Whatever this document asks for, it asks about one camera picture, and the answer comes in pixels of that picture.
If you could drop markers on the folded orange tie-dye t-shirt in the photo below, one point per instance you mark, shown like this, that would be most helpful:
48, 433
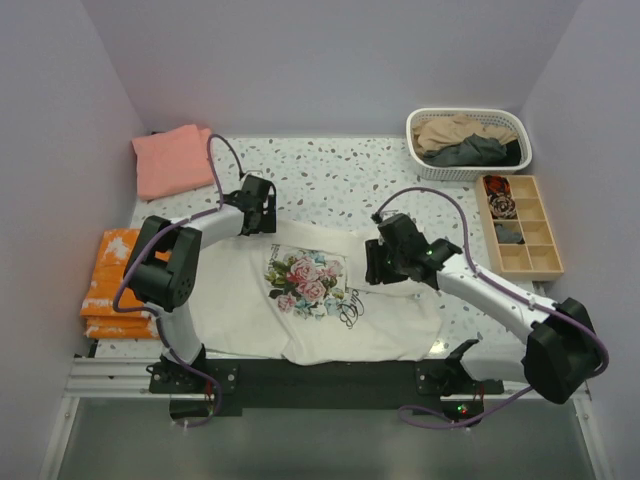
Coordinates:
102, 321

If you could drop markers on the dark grey garment in basket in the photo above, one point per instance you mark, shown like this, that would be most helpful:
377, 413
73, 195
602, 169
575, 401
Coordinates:
476, 151

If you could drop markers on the wooden compartment organizer tray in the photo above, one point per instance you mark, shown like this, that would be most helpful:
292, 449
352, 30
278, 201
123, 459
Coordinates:
538, 260

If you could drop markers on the white floral print t-shirt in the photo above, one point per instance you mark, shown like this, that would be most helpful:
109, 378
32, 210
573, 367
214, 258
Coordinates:
300, 294

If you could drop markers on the aluminium rail frame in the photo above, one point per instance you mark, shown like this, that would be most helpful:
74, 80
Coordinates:
126, 378

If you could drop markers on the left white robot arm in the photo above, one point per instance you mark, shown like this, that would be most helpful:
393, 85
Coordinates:
161, 272

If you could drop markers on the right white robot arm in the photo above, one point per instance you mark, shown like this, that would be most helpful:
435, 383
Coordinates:
559, 348

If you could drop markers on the dark grey socks in tray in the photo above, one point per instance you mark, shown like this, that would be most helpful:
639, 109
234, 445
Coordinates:
508, 234

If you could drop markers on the beige garment in basket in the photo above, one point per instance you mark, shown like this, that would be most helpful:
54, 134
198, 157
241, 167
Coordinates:
435, 134

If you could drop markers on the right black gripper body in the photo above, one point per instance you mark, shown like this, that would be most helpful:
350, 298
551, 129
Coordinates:
374, 262

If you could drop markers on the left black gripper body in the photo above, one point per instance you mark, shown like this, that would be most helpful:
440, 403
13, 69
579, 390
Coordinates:
270, 206

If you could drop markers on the red black patterned socks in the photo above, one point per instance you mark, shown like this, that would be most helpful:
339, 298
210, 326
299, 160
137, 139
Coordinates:
496, 186

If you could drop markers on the white plastic laundry basket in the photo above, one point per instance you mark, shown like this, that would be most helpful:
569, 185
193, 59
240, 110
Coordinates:
486, 116

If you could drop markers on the black white patterned socks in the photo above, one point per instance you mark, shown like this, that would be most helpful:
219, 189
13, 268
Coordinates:
502, 207

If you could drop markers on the folded pink t-shirt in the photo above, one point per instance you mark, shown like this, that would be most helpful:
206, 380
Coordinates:
172, 162

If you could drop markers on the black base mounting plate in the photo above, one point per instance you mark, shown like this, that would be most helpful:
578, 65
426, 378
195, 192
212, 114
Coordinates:
279, 384

